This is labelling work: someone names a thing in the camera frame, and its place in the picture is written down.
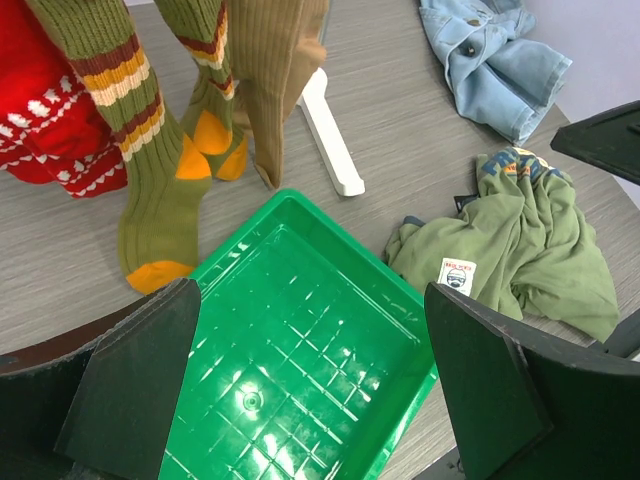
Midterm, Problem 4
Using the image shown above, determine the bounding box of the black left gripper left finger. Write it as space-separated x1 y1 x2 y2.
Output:
1 278 201 479

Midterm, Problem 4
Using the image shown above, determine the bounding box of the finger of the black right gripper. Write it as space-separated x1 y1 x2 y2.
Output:
550 100 640 185

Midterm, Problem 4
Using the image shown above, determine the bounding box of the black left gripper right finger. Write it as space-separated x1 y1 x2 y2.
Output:
423 283 639 479

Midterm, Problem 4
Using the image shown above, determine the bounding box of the tan ribbed sock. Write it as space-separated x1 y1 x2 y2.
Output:
228 0 329 188

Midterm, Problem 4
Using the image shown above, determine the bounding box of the light blue denim shirt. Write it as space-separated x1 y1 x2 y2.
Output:
419 0 572 147

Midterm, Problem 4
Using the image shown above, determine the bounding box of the olive green t-shirt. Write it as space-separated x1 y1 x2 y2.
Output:
385 147 620 342

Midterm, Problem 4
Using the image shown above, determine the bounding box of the green plastic tray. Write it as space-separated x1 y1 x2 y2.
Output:
159 190 438 479

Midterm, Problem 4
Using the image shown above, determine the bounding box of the red christmas sock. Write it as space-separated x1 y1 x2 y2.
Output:
1 1 127 199

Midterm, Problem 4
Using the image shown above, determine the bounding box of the white metal clothes rack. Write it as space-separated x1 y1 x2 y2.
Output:
297 68 366 197

